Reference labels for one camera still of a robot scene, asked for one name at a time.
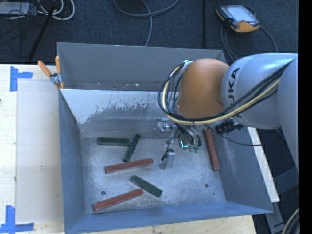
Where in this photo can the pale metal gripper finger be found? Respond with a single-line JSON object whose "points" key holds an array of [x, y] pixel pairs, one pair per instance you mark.
{"points": [[162, 125], [168, 160]]}

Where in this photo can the red-brown flat block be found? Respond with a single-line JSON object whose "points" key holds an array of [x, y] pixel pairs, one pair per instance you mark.
{"points": [[211, 150], [118, 200], [129, 165]]}

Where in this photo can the dark green flat block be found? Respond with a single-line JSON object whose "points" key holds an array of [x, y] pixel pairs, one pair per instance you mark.
{"points": [[112, 141], [146, 186], [131, 147]]}

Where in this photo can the grey metal bin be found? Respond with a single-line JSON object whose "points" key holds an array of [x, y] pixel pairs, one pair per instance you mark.
{"points": [[122, 64]]}

